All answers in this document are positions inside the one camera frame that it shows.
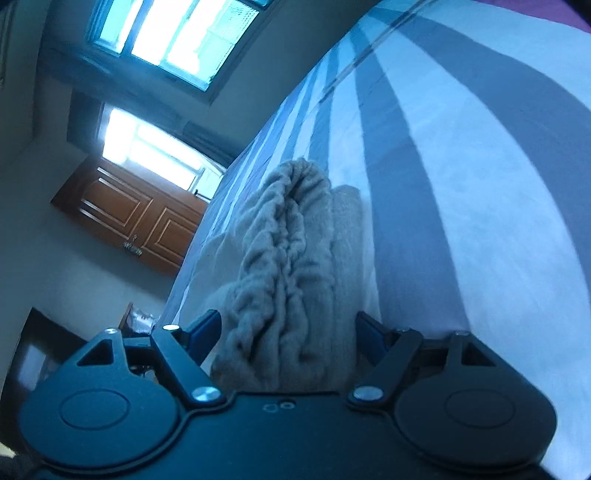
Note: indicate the grey sweatpants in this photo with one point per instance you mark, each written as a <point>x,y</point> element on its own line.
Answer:
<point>286,276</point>

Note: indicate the striped purple bed sheet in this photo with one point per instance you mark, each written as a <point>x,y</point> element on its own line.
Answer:
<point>465,125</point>

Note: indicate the wooden shelf cabinet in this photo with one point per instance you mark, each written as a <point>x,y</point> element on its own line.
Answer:
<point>81,405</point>

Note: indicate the window with frame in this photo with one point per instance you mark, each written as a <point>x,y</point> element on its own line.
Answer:
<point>189,41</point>

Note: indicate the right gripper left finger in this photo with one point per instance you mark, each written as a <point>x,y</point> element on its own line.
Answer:
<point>179,354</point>

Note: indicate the brown wooden door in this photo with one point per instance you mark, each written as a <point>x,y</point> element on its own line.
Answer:
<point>134,210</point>

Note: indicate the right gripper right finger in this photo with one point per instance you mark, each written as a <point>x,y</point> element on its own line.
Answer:
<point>391,353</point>

